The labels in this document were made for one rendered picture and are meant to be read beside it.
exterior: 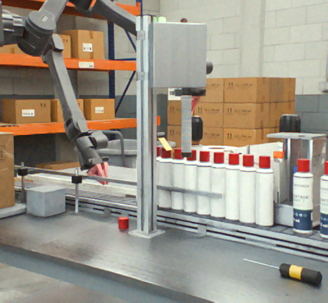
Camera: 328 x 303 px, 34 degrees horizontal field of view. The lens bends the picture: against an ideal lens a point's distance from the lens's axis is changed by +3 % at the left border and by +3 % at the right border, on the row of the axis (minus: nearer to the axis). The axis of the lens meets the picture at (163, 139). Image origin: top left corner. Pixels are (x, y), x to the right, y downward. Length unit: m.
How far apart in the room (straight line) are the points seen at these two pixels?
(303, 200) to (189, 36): 0.57
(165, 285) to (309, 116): 5.38
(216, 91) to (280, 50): 1.59
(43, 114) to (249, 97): 2.22
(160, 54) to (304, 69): 5.06
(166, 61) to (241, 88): 3.67
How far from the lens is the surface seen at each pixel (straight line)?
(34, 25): 1.59
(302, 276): 1.36
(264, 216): 1.60
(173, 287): 1.28
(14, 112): 5.80
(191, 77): 1.62
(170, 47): 1.60
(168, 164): 1.77
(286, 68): 6.70
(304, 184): 1.54
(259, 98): 5.21
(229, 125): 5.32
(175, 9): 7.92
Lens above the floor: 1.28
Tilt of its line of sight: 5 degrees down
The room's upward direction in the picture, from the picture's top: straight up
